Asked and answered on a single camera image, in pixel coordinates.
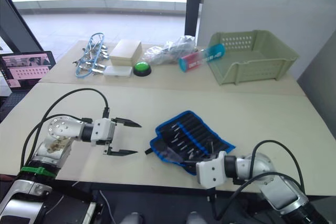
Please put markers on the grey rounded shape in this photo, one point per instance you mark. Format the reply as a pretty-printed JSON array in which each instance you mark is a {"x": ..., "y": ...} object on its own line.
[
  {"x": 195, "y": 218},
  {"x": 133, "y": 218}
]

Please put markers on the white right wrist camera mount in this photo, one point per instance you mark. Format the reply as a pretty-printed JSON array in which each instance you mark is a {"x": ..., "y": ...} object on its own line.
[{"x": 211, "y": 169}]

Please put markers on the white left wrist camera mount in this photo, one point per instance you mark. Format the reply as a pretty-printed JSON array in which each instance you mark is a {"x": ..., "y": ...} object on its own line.
[{"x": 103, "y": 130}]

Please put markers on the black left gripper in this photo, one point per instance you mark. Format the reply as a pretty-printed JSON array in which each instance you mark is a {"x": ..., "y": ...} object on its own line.
[{"x": 115, "y": 124}]

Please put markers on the light green plastic basket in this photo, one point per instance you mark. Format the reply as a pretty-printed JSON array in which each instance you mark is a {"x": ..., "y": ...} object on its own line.
[{"x": 252, "y": 58}]

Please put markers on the black tweezers with clear cap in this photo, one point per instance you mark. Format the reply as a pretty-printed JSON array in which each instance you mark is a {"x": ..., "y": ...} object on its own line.
[
  {"x": 177, "y": 136},
  {"x": 181, "y": 143},
  {"x": 174, "y": 128},
  {"x": 189, "y": 151}
]

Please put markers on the black box under table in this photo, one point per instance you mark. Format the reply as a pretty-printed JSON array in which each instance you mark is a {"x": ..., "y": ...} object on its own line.
[{"x": 73, "y": 205}]

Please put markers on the blue and black tool roll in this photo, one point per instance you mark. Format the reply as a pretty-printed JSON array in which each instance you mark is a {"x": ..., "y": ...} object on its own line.
[{"x": 199, "y": 132}]

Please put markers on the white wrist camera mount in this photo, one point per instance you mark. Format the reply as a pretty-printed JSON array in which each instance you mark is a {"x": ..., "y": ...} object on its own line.
[
  {"x": 103, "y": 130},
  {"x": 211, "y": 169}
]

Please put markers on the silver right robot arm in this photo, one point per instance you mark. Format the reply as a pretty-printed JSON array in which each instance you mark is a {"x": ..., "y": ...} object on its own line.
[{"x": 273, "y": 182}]

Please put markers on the black window frame post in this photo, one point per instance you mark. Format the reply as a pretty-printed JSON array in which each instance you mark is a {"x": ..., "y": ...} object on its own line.
[{"x": 193, "y": 3}]

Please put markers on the beige rectangular box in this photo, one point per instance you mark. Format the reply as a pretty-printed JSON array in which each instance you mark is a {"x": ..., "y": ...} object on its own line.
[{"x": 126, "y": 51}]

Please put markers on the black tweezers with bare tip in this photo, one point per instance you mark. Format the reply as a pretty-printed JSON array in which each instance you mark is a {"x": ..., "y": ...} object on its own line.
[{"x": 193, "y": 156}]

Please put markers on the open laptop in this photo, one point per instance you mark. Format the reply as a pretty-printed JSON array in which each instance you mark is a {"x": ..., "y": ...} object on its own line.
[{"x": 26, "y": 69}]

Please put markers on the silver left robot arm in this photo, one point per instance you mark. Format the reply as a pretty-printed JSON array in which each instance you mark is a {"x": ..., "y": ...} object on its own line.
[{"x": 55, "y": 134}]

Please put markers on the flat white case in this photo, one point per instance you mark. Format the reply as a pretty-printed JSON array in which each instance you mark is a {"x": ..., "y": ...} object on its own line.
[{"x": 117, "y": 72}]

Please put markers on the black slanted frame beam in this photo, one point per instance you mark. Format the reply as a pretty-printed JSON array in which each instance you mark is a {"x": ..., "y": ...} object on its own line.
[{"x": 18, "y": 19}]

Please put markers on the crumpled clear plastic bag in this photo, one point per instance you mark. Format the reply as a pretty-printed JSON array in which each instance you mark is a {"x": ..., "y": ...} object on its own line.
[{"x": 168, "y": 51}]

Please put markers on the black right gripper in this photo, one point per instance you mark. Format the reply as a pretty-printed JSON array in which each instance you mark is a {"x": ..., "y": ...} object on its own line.
[{"x": 210, "y": 156}]

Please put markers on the blue hanger with metal clips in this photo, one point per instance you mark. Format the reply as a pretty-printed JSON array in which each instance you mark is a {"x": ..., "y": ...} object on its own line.
[{"x": 90, "y": 56}]

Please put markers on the blue and pink tube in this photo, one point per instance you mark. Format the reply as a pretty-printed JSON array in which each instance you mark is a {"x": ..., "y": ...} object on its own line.
[{"x": 199, "y": 57}]

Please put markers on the green push button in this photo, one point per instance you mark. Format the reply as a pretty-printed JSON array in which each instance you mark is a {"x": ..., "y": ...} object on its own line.
[{"x": 142, "y": 67}]

